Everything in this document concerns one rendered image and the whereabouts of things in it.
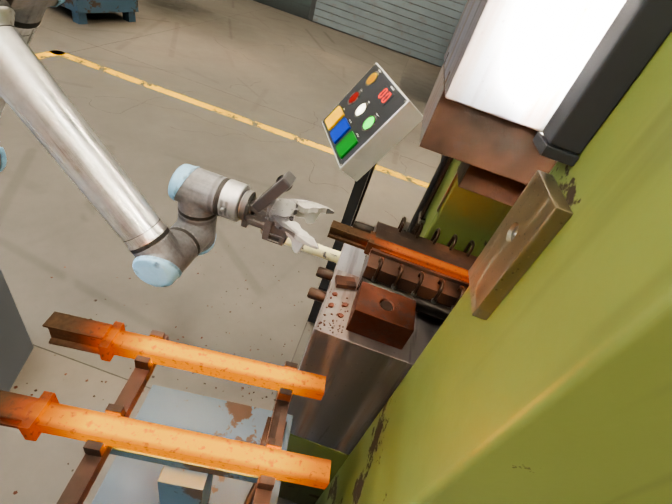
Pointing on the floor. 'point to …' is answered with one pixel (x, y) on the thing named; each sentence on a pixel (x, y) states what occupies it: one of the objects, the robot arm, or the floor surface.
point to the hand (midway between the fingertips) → (328, 226)
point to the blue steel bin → (101, 8)
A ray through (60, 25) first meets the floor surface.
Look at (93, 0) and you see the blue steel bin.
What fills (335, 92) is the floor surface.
